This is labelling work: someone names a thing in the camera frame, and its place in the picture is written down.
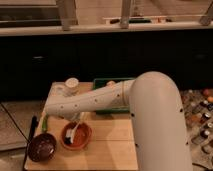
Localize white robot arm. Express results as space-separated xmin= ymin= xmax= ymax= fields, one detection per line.
xmin=45 ymin=71 xmax=193 ymax=171

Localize orange fruit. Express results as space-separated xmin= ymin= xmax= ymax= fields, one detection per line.
xmin=106 ymin=80 xmax=115 ymax=86

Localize red orange bowl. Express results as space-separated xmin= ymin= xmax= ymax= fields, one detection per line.
xmin=60 ymin=122 xmax=92 ymax=151

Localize white cup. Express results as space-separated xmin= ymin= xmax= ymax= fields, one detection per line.
xmin=65 ymin=78 xmax=79 ymax=94

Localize green handled utensil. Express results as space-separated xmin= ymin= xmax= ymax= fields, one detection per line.
xmin=42 ymin=115 xmax=49 ymax=133

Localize dark purple bowl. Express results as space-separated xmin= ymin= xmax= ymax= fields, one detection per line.
xmin=27 ymin=133 xmax=56 ymax=162

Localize green plastic tray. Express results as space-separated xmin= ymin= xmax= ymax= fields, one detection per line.
xmin=93 ymin=77 xmax=132 ymax=115

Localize white dish brush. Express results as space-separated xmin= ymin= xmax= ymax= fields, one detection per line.
xmin=65 ymin=113 xmax=83 ymax=144

